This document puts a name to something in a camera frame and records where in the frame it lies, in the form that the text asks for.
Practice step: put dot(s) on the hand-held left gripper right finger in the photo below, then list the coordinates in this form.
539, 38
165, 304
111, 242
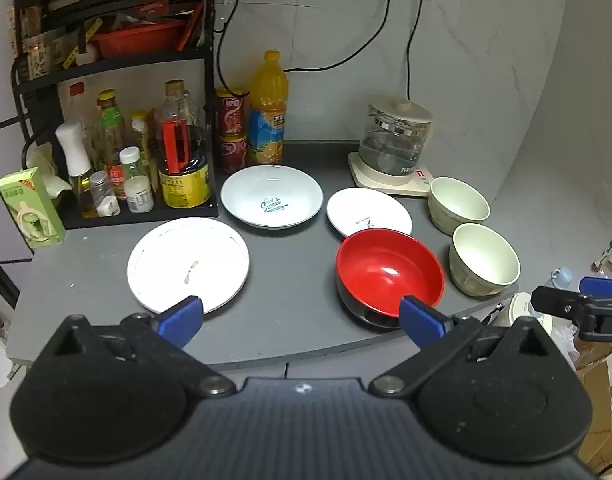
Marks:
421, 322

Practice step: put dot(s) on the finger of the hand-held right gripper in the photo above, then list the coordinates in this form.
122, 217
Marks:
603, 286
556, 302

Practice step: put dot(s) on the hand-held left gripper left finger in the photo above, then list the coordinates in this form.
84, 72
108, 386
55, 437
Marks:
181, 317

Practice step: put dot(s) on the small white printed plate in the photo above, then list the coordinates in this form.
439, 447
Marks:
366, 207

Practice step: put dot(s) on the pale blue bottle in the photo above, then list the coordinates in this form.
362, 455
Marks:
562, 276

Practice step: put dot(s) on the large flat white plate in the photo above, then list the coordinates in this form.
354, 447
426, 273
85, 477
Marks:
186, 255

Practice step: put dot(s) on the red bowl black outside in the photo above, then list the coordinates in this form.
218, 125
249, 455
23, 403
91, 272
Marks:
386, 265

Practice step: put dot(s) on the cardboard box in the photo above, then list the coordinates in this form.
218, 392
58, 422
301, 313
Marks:
598, 390

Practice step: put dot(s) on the cream ceramic bowl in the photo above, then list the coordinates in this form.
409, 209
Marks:
458, 200
486, 255

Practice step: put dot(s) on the small bottle white cap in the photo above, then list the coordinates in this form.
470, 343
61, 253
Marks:
137, 187

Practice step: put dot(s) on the small clear jar silver cap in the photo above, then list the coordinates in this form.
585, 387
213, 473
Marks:
105, 195

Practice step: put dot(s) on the cream kettle heating base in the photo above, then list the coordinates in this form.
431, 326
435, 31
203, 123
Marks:
376, 182

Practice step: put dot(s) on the deep white plate blue print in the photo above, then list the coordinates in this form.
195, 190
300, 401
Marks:
271, 190

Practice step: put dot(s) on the glass kettle cream lid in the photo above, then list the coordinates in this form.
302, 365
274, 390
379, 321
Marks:
393, 145

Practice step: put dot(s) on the green carton box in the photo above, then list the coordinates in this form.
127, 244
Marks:
28, 205

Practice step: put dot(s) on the yellow cap bottle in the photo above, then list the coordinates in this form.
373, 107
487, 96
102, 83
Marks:
140, 127

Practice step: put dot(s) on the white tissue paper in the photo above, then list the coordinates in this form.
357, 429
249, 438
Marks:
48, 167

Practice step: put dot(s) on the orange juice bottle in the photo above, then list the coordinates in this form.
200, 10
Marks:
267, 110

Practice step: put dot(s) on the red cap clear bottle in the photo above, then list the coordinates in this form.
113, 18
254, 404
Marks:
78, 100

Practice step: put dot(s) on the red plastic basin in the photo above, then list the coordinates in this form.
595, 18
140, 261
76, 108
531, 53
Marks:
136, 37

